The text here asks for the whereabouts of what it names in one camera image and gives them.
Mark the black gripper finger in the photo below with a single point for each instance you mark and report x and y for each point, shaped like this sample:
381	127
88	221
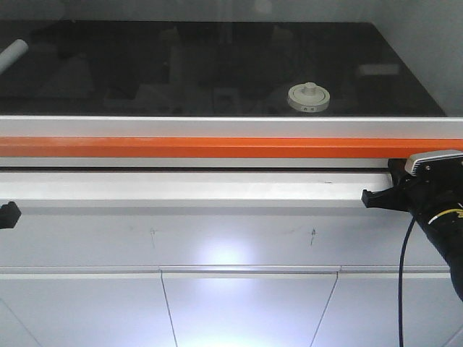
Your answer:
9	215

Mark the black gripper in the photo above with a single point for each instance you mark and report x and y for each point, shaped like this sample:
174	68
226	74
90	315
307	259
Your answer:
435	199

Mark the glass jar with white lid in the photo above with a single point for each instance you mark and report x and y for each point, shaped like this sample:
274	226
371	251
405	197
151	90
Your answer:
308	98

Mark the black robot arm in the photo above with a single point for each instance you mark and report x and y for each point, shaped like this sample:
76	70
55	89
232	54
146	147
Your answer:
446	239

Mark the white base cabinet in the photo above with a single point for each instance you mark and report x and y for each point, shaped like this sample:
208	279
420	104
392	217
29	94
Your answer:
198	259

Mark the white paper roll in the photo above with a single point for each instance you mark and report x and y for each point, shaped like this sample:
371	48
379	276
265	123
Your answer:
12	53

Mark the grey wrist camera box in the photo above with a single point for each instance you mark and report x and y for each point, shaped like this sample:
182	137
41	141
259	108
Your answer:
419	162

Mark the orange sash handle bar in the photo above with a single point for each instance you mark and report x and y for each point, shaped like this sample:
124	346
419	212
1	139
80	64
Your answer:
219	147

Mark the white fume hood sash frame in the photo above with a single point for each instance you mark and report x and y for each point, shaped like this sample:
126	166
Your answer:
267	127

